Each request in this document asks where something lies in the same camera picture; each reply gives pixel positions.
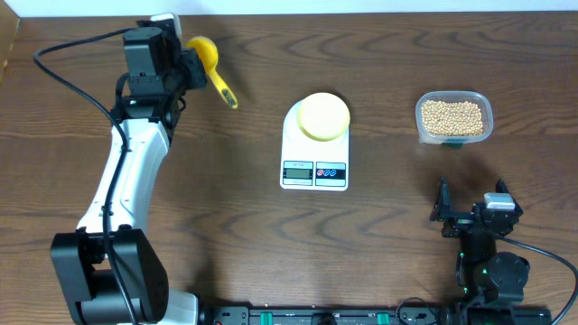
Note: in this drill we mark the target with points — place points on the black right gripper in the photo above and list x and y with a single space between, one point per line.
459 221

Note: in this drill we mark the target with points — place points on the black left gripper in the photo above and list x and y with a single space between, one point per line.
192 61

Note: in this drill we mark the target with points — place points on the yellow measuring scoop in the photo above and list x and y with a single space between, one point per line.
209 55

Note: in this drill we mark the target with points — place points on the yellow plastic bowl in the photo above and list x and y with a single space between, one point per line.
323 117

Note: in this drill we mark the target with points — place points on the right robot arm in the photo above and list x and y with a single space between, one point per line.
493 281

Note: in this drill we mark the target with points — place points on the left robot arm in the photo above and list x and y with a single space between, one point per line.
108 271

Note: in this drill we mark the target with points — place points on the white digital kitchen scale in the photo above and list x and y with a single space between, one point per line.
307 164

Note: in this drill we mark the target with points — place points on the green tape label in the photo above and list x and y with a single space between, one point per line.
453 145

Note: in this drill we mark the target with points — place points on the soybeans pile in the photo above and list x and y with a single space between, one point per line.
452 119

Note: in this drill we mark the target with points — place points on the clear plastic container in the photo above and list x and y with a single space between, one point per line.
454 96

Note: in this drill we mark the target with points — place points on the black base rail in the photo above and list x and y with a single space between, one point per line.
410 315

